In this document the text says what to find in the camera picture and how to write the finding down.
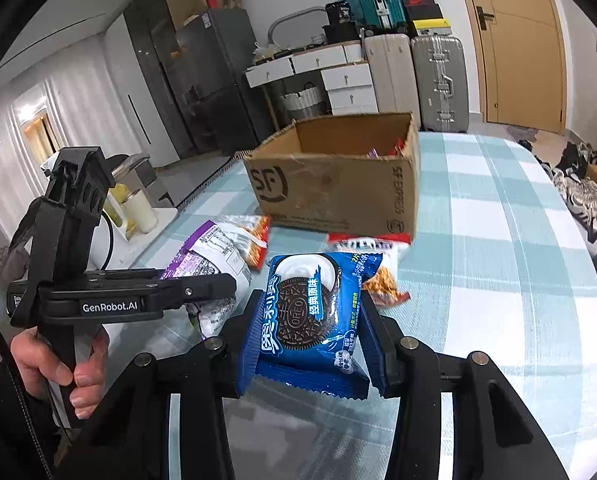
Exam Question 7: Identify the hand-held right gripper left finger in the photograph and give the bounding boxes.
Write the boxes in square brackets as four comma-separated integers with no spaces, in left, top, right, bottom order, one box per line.
[58,290,265,480]

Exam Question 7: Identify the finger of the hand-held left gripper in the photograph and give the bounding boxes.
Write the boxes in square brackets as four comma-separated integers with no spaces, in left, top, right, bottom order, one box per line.
[84,268,168,285]
[148,273,237,311]

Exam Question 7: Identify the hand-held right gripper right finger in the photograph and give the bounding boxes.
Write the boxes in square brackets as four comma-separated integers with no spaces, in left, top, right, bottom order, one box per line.
[359,304,569,480]

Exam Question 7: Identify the blue cookie packet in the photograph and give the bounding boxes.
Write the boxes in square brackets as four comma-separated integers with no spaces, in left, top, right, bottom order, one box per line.
[237,252,383,400]

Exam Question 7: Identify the brown cardboard box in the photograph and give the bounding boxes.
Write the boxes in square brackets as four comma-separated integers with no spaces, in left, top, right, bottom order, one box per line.
[242,112,420,241]

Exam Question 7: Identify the person's left forearm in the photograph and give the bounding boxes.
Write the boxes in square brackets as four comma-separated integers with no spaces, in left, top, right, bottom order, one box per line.
[0,355,69,480]

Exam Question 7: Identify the person's left hand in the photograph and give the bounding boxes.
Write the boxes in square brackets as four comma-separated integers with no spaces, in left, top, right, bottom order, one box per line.
[11,330,110,420]

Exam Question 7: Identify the large purple snack bag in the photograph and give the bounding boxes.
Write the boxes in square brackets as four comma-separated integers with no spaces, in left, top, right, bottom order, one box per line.
[161,220,252,337]

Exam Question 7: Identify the white electric kettle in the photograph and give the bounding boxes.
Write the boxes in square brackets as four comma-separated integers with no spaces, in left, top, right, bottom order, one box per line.
[89,200,129,267]

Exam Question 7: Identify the yellow cloth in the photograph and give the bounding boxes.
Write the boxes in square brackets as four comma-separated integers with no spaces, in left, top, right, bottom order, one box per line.
[109,185,130,226]

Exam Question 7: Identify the white cup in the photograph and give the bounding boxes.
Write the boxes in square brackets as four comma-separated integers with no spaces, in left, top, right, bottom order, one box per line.
[123,189,158,233]

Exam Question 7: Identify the orange stick snack bag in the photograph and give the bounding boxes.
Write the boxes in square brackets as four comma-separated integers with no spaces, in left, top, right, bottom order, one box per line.
[327,232,412,308]
[221,215,272,268]

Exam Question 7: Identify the grey container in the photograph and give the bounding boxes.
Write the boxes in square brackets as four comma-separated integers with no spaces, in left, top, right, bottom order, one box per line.
[109,155,172,208]

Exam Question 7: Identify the blue plaid tablecloth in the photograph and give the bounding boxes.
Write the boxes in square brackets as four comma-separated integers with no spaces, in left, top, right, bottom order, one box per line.
[86,132,597,480]

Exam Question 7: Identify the dark glass cabinet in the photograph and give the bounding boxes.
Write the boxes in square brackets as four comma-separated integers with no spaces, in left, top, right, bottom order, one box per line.
[123,0,199,161]

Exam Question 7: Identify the white ribbed basket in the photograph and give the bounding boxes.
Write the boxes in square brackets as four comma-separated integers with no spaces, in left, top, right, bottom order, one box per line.
[281,85,324,118]

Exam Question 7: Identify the grey refrigerator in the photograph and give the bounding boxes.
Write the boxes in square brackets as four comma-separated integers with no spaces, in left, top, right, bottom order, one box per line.
[176,8,274,147]

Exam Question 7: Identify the white drawer unit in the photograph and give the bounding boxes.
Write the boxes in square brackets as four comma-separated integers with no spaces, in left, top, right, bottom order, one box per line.
[245,42,379,116]

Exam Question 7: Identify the pile of shoes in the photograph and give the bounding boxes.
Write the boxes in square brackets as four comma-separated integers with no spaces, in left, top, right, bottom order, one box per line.
[533,140,597,233]

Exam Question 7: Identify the beige suitcase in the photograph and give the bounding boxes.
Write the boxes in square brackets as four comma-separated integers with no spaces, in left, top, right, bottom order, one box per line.
[363,34,422,131]

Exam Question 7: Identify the silver suitcase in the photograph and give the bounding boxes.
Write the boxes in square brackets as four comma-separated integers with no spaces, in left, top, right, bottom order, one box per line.
[411,35,469,133]

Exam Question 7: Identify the yellow and black box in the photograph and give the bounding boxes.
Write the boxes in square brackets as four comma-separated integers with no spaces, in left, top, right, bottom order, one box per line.
[409,17,452,37]

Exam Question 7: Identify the wooden door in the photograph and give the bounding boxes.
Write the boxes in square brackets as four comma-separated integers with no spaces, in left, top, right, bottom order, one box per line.
[453,0,567,135]

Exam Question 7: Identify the black and red shoebox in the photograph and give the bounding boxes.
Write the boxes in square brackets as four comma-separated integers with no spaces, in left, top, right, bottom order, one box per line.
[397,0,442,23]

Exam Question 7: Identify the black cable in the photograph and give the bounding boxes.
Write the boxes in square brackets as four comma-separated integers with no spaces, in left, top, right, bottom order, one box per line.
[0,300,56,480]

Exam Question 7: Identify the curved metal frame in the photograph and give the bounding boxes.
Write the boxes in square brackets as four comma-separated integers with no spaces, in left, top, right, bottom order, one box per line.
[268,6,329,46]

